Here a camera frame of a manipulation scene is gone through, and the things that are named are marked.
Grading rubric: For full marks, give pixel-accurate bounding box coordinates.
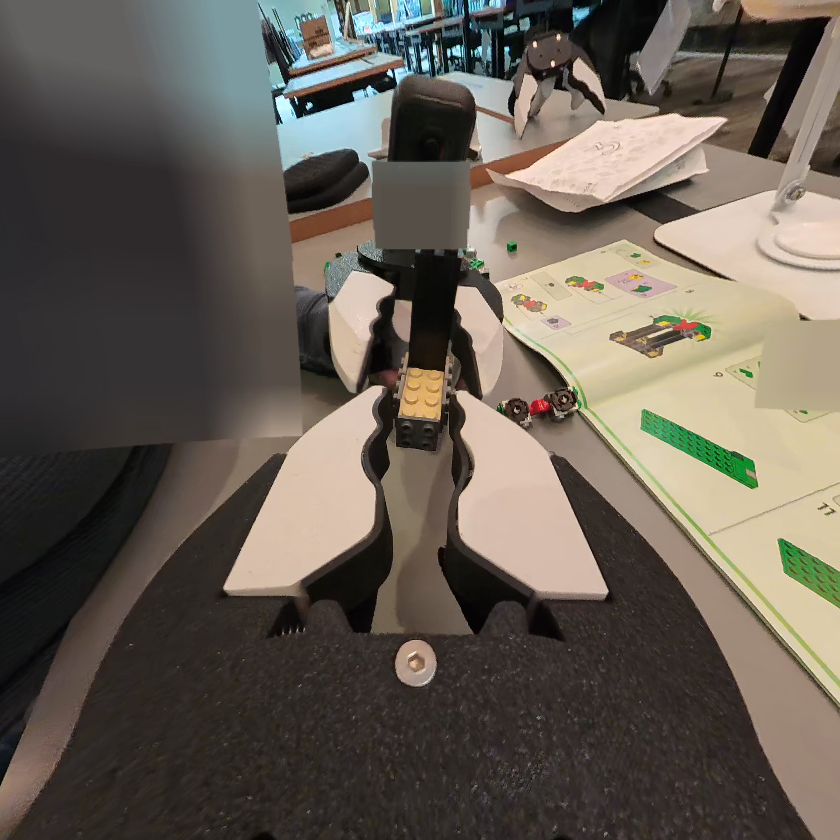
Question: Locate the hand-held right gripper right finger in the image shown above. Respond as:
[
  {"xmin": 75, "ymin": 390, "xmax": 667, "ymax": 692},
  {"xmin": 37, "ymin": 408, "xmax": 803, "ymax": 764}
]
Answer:
[{"xmin": 437, "ymin": 391, "xmax": 611, "ymax": 635}]

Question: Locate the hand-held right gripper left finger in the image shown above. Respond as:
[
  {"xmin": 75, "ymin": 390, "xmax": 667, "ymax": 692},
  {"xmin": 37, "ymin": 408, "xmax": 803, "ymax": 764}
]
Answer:
[{"xmin": 223, "ymin": 386, "xmax": 395, "ymax": 634}]

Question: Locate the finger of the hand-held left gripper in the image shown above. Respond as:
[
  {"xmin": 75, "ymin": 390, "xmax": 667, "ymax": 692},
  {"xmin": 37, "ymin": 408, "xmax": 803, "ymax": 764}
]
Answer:
[
  {"xmin": 327, "ymin": 270, "xmax": 396, "ymax": 393},
  {"xmin": 449, "ymin": 283, "xmax": 506, "ymax": 400}
]

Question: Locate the black and tan brick assembly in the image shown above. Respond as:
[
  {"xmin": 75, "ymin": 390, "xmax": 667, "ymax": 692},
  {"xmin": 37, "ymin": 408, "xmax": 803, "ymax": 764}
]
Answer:
[{"xmin": 392, "ymin": 248, "xmax": 458, "ymax": 452}]

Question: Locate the grey desk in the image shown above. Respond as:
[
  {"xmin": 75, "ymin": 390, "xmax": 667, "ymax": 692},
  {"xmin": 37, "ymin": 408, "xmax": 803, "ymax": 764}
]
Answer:
[{"xmin": 0, "ymin": 141, "xmax": 840, "ymax": 840}]

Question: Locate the wooden background table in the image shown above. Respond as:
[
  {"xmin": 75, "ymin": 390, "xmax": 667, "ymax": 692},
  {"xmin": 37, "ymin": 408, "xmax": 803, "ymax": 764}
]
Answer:
[{"xmin": 282, "ymin": 39, "xmax": 406, "ymax": 119}]

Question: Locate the small red green brick assembly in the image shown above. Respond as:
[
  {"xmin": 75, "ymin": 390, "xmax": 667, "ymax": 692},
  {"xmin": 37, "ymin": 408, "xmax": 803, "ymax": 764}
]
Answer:
[{"xmin": 497, "ymin": 387, "xmax": 583, "ymax": 429}]

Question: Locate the pile of green bricks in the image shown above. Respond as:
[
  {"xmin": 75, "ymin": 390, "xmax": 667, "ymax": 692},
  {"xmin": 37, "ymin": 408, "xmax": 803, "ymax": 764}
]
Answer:
[{"xmin": 322, "ymin": 239, "xmax": 521, "ymax": 277}]

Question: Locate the stack of black pads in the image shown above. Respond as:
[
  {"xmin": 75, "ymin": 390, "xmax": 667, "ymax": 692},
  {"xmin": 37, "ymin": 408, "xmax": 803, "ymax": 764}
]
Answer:
[{"xmin": 282, "ymin": 147, "xmax": 372, "ymax": 215}]

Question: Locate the brown paper bag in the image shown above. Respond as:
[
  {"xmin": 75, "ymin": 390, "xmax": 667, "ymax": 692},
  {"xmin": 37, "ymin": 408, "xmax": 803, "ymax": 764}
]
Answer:
[{"xmin": 301, "ymin": 14, "xmax": 338, "ymax": 61}]

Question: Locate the spare black and white gripper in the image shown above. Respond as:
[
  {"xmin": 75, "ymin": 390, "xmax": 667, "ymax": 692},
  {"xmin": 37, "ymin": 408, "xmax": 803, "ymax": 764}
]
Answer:
[{"xmin": 507, "ymin": 29, "xmax": 608, "ymax": 140}]

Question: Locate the green instruction booklet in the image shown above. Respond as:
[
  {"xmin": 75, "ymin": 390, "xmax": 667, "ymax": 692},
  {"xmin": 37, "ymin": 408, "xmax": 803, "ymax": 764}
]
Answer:
[{"xmin": 492, "ymin": 239, "xmax": 840, "ymax": 708}]

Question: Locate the folded white paper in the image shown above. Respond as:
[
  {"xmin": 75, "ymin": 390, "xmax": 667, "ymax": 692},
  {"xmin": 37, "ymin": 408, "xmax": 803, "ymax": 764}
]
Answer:
[{"xmin": 486, "ymin": 113, "xmax": 729, "ymax": 215}]

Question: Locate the white tablet stand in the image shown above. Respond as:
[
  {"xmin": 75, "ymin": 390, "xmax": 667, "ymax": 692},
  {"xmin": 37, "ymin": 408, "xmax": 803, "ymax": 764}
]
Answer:
[{"xmin": 654, "ymin": 0, "xmax": 840, "ymax": 304}]

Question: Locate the wood framed black screen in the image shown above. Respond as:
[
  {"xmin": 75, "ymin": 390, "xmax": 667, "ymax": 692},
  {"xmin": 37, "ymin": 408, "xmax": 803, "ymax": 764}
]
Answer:
[{"xmin": 740, "ymin": 0, "xmax": 840, "ymax": 21}]

